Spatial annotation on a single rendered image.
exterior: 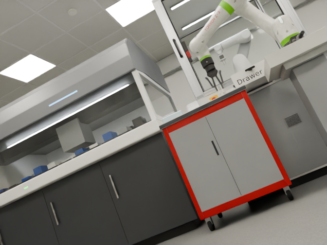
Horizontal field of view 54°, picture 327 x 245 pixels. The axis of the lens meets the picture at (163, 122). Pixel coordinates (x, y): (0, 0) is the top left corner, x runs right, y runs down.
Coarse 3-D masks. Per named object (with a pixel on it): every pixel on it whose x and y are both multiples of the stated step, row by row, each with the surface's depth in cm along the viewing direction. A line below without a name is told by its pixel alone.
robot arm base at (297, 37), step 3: (300, 33) 188; (303, 33) 187; (294, 36) 196; (297, 36) 194; (300, 36) 191; (303, 36) 193; (291, 39) 196; (294, 39) 195; (297, 39) 194; (288, 42) 202; (291, 42) 196; (285, 45) 204
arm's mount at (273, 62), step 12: (312, 36) 185; (324, 36) 184; (288, 48) 189; (300, 48) 187; (312, 48) 185; (264, 60) 198; (276, 60) 190; (288, 60) 189; (264, 72) 223; (276, 72) 207
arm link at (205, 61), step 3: (207, 57) 239; (210, 57) 240; (204, 60) 239; (207, 60) 239; (210, 60) 239; (201, 63) 242; (204, 63) 239; (207, 63) 238; (210, 63) 238; (213, 63) 241; (204, 66) 240
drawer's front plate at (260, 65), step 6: (258, 66) 229; (240, 72) 232; (246, 72) 231; (252, 72) 229; (234, 78) 233; (240, 78) 231; (246, 78) 230; (252, 78) 229; (258, 78) 228; (234, 84) 232; (240, 84) 231; (246, 84) 230
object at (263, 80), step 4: (264, 76) 236; (256, 80) 237; (260, 80) 242; (264, 80) 248; (248, 84) 238; (252, 84) 244; (256, 84) 250; (260, 84) 255; (248, 88) 252; (252, 88) 258
